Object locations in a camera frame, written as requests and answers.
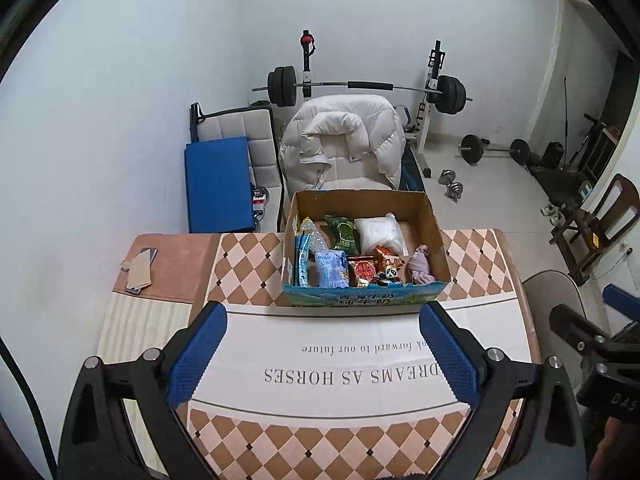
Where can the orange snack packet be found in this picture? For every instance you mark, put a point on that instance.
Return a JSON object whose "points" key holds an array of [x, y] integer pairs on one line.
{"points": [[390, 260]]}

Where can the cardboard box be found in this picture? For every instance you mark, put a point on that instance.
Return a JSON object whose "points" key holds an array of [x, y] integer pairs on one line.
{"points": [[350, 297]]}

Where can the white plastic bag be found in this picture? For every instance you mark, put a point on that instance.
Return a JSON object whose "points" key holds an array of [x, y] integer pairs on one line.
{"points": [[377, 232]]}

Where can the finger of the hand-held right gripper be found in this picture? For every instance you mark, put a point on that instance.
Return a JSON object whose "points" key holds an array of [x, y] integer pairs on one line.
{"points": [[622, 300], [575, 327]]}

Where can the green snack packet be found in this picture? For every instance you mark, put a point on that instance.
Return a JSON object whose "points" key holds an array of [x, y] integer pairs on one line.
{"points": [[344, 235]]}

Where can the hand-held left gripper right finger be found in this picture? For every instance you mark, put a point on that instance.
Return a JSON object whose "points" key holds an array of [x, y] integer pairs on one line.
{"points": [[450, 355]]}

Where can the short barbell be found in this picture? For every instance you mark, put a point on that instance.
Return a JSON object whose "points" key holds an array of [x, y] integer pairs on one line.
{"points": [[471, 149]]}

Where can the person's right forearm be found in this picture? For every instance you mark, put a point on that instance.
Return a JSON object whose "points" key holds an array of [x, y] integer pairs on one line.
{"points": [[622, 452]]}

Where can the pair of white shoes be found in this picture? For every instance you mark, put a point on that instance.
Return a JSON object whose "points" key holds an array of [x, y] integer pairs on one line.
{"points": [[552, 212]]}

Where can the red snack packet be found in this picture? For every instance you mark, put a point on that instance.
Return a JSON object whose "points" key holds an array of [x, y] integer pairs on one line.
{"points": [[362, 271]]}

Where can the black barbell with plates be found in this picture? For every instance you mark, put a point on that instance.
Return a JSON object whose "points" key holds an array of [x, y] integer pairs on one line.
{"points": [[367, 85]]}

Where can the dark wooden chair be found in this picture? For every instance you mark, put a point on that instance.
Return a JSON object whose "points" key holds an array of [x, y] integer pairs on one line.
{"points": [[617, 195]]}

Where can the dark smartphone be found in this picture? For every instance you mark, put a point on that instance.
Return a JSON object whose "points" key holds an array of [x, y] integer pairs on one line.
{"points": [[151, 251]]}

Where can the weight bench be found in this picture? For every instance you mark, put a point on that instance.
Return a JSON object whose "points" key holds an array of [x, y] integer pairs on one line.
{"points": [[412, 170]]}

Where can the grey office chair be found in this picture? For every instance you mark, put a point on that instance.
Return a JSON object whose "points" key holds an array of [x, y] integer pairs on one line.
{"points": [[545, 295]]}

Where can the long blue packet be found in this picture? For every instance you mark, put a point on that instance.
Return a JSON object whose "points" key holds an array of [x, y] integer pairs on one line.
{"points": [[301, 260]]}

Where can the chrome dumbbell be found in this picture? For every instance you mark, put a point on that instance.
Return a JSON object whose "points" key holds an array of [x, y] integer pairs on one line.
{"points": [[456, 192], [447, 177]]}

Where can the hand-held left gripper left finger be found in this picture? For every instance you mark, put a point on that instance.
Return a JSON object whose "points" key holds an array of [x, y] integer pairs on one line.
{"points": [[197, 355]]}

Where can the white down jacket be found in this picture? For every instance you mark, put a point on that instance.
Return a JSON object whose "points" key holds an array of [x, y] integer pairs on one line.
{"points": [[345, 135]]}

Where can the grey cushioned folding chair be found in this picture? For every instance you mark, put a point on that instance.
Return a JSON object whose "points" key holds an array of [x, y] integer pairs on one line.
{"points": [[260, 135]]}

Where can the red white small box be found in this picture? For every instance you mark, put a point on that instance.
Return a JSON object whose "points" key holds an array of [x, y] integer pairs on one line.
{"points": [[259, 202]]}

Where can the black scooter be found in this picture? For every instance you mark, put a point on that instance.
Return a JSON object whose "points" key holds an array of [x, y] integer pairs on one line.
{"points": [[595, 140]]}

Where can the yellow silver mesh pouch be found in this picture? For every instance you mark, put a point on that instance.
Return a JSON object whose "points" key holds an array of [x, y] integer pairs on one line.
{"points": [[315, 240]]}

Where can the checkered tablecloth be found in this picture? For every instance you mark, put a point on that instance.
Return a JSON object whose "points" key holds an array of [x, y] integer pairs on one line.
{"points": [[350, 340]]}

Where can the small cardboard piece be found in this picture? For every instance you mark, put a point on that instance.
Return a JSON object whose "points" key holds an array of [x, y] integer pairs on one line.
{"points": [[141, 270]]}

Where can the thin black pole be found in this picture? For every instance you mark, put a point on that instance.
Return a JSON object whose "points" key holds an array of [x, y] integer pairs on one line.
{"points": [[566, 115]]}

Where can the blue foam pad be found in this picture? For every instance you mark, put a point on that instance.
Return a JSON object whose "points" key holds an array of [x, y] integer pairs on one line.
{"points": [[217, 185]]}

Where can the light blue tissue packet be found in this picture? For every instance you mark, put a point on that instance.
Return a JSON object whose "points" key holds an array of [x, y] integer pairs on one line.
{"points": [[331, 267]]}

